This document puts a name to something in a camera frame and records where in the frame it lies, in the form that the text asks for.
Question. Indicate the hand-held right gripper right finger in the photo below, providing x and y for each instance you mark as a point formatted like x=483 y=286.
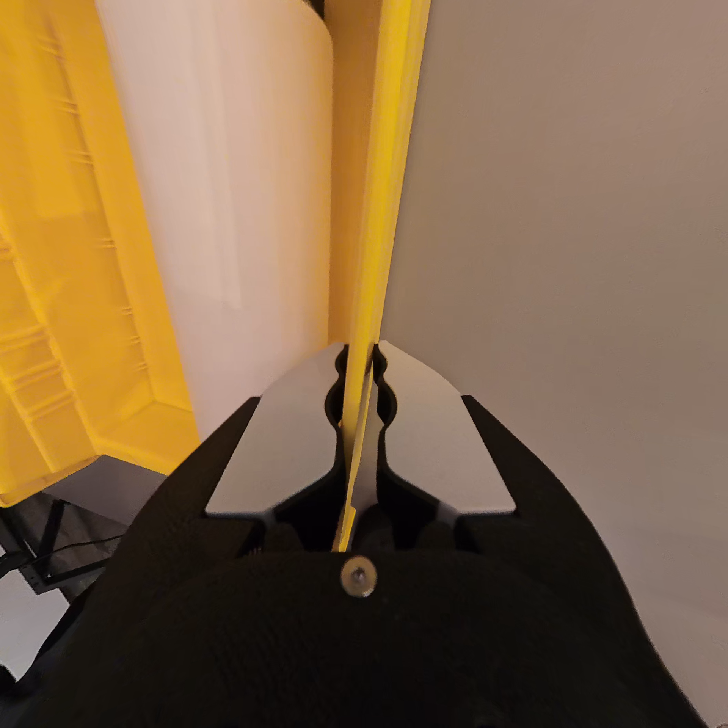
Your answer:
x=443 y=455

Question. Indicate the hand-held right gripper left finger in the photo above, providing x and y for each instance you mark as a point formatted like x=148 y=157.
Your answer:
x=278 y=449

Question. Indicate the white plastic bottle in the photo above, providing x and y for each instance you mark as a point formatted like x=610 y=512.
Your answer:
x=227 y=199

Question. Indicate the yellow plastic bin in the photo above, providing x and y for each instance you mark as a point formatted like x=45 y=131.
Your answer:
x=57 y=256

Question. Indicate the black desk leg frame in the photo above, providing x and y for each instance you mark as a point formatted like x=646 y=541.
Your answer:
x=52 y=534

